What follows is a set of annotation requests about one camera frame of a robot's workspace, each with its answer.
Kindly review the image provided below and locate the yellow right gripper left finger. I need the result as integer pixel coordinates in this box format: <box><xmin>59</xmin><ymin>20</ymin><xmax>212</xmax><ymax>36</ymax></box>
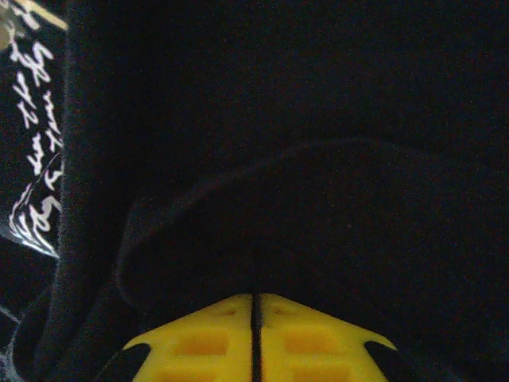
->
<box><xmin>119</xmin><ymin>293</ymin><xmax>255</xmax><ymax>382</ymax></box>

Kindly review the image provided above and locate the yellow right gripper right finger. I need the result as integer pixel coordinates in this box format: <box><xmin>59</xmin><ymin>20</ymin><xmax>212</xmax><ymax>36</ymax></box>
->
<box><xmin>256</xmin><ymin>293</ymin><xmax>402</xmax><ymax>382</ymax></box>

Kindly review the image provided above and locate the black printed t-shirt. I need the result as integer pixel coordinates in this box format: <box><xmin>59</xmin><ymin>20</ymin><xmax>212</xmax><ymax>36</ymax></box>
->
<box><xmin>0</xmin><ymin>0</ymin><xmax>509</xmax><ymax>382</ymax></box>

